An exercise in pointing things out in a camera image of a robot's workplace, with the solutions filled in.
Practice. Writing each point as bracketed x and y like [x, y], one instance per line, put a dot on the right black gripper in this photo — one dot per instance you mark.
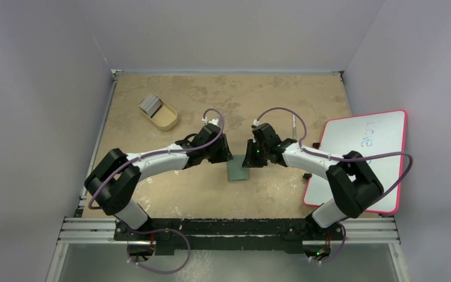
[253, 153]

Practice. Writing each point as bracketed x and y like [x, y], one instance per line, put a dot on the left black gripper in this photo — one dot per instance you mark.
[226, 155]

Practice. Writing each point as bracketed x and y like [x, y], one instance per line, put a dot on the green card holder wallet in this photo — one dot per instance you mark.
[235, 170]

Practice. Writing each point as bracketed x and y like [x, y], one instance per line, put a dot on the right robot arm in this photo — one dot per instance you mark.
[353, 184]

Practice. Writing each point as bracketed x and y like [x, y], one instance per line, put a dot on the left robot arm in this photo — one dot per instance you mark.
[113, 181]

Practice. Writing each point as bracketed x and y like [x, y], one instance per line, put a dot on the stack of cards in tray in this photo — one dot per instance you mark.
[150, 105]

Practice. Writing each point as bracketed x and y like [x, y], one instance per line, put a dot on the white marker pen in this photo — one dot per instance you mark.
[294, 127]

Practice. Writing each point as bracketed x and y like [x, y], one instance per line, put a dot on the beige oval tray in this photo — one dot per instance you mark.
[165, 119]

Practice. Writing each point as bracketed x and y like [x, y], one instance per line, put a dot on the pink framed whiteboard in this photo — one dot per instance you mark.
[370, 135]

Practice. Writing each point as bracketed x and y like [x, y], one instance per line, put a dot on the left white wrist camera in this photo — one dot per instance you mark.
[214, 121]

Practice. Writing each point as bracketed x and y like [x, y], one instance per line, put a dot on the black base frame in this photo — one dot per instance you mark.
[290, 235]

